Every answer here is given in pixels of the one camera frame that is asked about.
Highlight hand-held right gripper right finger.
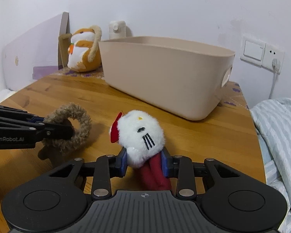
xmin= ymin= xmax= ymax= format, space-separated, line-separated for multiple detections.
xmin=161 ymin=149 xmax=240 ymax=199

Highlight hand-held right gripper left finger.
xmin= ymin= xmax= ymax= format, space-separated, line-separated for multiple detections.
xmin=48 ymin=148 xmax=128 ymax=198

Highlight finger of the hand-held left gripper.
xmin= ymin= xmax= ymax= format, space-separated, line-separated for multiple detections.
xmin=0 ymin=103 xmax=45 ymax=124
xmin=0 ymin=116 xmax=74 ymax=140

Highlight brown looped plush toy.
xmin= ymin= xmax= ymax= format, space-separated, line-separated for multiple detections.
xmin=37 ymin=103 xmax=92 ymax=168

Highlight white cat plush toy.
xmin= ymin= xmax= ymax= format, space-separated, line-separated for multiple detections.
xmin=109 ymin=110 xmax=172 ymax=191

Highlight beige plastic basket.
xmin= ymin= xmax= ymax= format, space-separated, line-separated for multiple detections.
xmin=98 ymin=36 xmax=236 ymax=121

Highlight wooden stand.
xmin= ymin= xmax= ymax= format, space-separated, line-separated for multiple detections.
xmin=58 ymin=33 xmax=73 ymax=69

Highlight orange hamster plush toy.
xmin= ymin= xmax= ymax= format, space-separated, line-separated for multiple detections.
xmin=67 ymin=25 xmax=103 ymax=72

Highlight pale purple headboard panel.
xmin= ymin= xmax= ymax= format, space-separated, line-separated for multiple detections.
xmin=2 ymin=12 xmax=69 ymax=91

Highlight white thermos bottle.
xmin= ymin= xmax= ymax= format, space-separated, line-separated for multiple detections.
xmin=109 ymin=21 xmax=127 ymax=40

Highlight blue striped blanket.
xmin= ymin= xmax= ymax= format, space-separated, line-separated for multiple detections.
xmin=249 ymin=97 xmax=291 ymax=233

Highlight white power plug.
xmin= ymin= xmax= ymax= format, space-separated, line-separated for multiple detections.
xmin=272 ymin=58 xmax=282 ymax=73

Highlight white power cable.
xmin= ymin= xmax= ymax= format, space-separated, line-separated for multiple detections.
xmin=268 ymin=72 xmax=278 ymax=100

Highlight white wall light switch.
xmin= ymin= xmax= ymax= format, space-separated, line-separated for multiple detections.
xmin=240 ymin=35 xmax=267 ymax=66

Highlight white wall socket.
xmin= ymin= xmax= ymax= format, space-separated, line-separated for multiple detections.
xmin=263 ymin=43 xmax=285 ymax=75

